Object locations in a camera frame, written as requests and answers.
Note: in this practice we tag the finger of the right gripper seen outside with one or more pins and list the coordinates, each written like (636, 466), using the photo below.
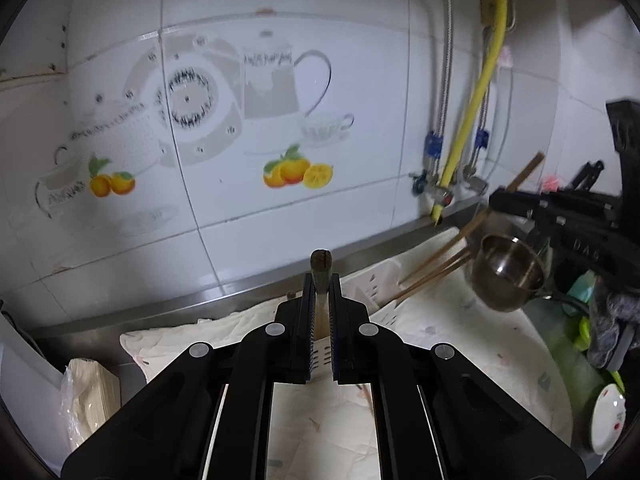
(516, 203)

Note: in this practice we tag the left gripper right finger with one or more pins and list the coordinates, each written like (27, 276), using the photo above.
(437, 415)

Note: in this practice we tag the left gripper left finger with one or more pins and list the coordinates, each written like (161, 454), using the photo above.
(207, 414)

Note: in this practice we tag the wooden chopstick crossing diagonal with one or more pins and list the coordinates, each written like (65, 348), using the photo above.
(456, 264)

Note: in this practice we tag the wooden chopstick vertical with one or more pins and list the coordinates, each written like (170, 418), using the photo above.
(364, 392)

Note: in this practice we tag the grey gloved hand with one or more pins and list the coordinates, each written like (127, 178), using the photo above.
(614, 326)

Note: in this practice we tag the pink bottle brush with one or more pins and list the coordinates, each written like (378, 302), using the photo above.
(550, 184)

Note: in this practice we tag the teal cup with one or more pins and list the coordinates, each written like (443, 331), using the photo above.
(583, 288)

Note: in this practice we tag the chrome water valve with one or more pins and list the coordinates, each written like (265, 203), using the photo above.
(473, 181)

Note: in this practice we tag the green plastic dish rack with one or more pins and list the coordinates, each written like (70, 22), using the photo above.
(582, 343)

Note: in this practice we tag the white quilted patterned mat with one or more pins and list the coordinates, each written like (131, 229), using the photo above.
(326, 431)

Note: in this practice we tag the bagged stack of napkins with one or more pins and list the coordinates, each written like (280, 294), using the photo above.
(90, 395)

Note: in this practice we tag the beige plastic utensil holder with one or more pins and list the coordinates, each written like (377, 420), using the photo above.
(376, 285)

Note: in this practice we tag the white plate red mark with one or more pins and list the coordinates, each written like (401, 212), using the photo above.
(607, 420)

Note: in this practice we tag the white cutting board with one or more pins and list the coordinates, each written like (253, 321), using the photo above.
(30, 389)

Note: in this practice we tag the steel saucepan black handle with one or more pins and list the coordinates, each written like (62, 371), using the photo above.
(506, 274)

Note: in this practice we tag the red handle water valve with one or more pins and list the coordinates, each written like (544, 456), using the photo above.
(426, 184)

